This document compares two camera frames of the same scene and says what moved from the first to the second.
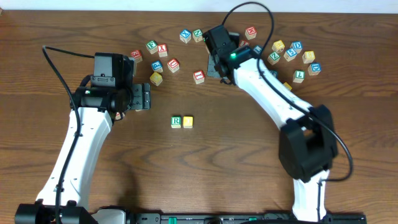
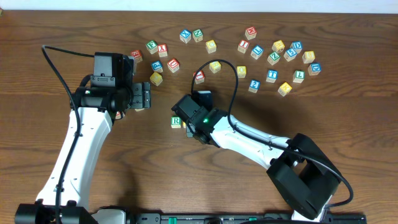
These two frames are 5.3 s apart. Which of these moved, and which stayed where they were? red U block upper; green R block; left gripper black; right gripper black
Moved: right gripper black
Stayed: red U block upper; left gripper black; green R block
